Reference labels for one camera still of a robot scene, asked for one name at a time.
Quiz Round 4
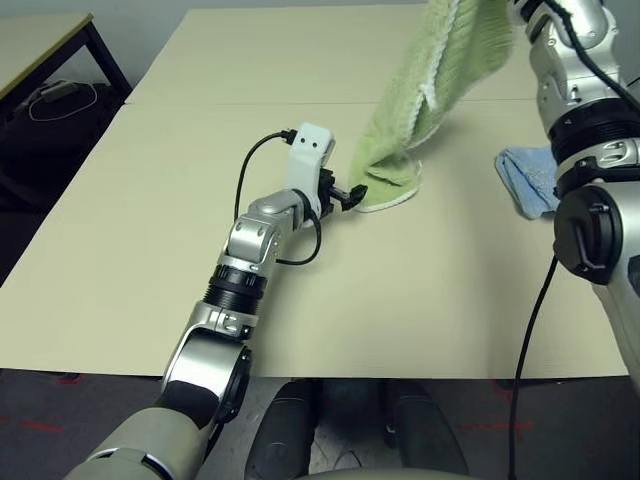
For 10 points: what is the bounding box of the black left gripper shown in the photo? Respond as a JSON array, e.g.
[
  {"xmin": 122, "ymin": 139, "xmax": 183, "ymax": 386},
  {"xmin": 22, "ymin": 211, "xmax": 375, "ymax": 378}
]
[{"xmin": 317, "ymin": 168, "xmax": 370, "ymax": 218}]

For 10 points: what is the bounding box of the green towel with white trim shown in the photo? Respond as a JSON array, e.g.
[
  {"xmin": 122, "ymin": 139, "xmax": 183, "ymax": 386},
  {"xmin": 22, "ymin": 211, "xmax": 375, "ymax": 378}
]
[{"xmin": 348, "ymin": 0, "xmax": 515, "ymax": 215}]

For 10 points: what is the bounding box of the folded light blue towel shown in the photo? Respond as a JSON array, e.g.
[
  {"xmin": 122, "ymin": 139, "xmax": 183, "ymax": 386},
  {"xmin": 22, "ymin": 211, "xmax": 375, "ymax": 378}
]
[{"xmin": 494, "ymin": 144, "xmax": 564, "ymax": 221}]

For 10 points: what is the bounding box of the grey right robot leg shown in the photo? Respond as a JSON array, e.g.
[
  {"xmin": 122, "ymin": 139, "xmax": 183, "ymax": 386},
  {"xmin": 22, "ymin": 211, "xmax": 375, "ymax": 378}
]
[{"xmin": 382, "ymin": 379, "xmax": 471, "ymax": 476}]

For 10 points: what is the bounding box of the red floor tape cross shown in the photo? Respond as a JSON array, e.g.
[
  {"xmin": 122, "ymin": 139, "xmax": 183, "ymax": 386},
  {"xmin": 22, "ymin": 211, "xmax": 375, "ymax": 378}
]
[{"xmin": 457, "ymin": 379, "xmax": 536, "ymax": 441}]

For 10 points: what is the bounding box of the grey power adapter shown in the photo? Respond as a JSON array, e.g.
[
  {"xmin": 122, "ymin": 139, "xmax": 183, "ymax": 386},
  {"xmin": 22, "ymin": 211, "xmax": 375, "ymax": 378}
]
[{"xmin": 39, "ymin": 79, "xmax": 79, "ymax": 101}]

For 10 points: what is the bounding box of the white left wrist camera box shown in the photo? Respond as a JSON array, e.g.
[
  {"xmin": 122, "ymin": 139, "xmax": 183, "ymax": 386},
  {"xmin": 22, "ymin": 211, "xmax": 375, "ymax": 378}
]
[{"xmin": 285, "ymin": 121, "xmax": 337, "ymax": 216}]

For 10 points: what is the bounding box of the black left wrist camera cable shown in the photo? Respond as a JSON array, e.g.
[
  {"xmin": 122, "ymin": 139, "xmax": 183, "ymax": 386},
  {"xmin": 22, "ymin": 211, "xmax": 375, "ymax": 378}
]
[{"xmin": 235, "ymin": 129, "xmax": 324, "ymax": 266}]

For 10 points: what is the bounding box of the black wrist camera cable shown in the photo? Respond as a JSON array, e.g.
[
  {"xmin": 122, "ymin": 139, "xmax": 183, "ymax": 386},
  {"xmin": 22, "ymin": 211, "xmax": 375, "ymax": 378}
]
[
  {"xmin": 544, "ymin": 0, "xmax": 640, "ymax": 109},
  {"xmin": 235, "ymin": 129, "xmax": 324, "ymax": 266}
]

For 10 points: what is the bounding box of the black right shoulder cable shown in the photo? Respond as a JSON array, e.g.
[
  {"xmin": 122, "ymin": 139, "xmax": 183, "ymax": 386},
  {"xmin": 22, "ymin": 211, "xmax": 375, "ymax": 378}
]
[{"xmin": 507, "ymin": 254, "xmax": 559, "ymax": 480}]

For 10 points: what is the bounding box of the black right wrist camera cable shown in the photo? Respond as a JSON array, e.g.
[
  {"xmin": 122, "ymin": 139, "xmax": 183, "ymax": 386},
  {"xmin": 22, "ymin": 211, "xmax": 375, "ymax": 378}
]
[{"xmin": 544, "ymin": 0, "xmax": 640, "ymax": 109}]

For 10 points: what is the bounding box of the side table with black frame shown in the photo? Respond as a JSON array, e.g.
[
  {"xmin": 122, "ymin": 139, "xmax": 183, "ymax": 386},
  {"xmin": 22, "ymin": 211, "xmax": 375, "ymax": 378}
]
[{"xmin": 0, "ymin": 12, "xmax": 134, "ymax": 116}]

